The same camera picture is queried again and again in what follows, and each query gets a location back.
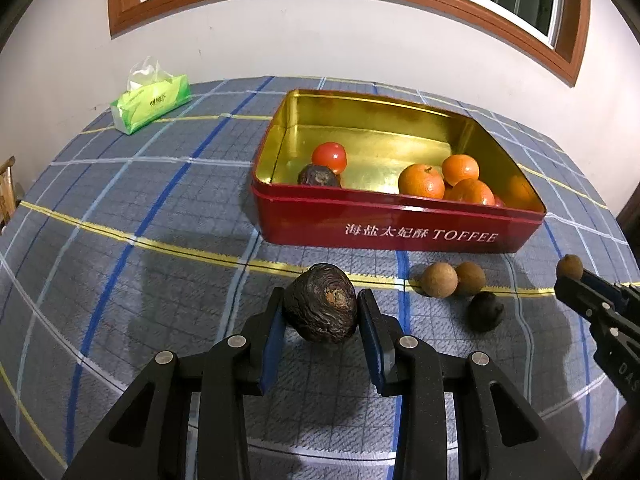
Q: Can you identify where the orange mandarin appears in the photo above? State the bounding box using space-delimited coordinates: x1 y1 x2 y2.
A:
446 179 496 206
441 154 480 186
398 163 446 200

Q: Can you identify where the large dark wrinkled fruit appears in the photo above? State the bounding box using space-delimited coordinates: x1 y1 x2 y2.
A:
283 262 359 345

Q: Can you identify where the brown longan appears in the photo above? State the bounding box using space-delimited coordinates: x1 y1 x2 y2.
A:
556 254 584 281
456 261 487 296
421 262 459 297

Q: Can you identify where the red tomato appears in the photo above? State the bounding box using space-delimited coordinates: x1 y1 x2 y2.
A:
311 141 348 175

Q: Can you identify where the grey plaid tablecloth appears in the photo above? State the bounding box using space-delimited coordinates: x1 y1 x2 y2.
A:
0 76 640 480

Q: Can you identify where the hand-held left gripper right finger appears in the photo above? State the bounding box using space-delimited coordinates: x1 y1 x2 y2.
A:
356 289 583 480

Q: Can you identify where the wooden chair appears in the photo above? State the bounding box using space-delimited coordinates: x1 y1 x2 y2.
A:
0 156 24 231

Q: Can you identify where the dark brown water chestnut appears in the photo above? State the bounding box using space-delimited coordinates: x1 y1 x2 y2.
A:
297 164 343 189

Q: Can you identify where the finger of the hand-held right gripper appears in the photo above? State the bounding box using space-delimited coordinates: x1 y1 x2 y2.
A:
554 275 619 321
581 269 640 309

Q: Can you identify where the small dark water chestnut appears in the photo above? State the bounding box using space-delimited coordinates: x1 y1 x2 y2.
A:
467 292 505 332

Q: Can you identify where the green tissue pack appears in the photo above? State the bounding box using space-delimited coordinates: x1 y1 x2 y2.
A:
110 56 192 136

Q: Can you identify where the red tin box gold inside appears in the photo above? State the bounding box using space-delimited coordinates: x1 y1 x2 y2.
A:
251 89 547 255

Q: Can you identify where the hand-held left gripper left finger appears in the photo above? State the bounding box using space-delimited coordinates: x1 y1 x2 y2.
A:
62 287 287 480

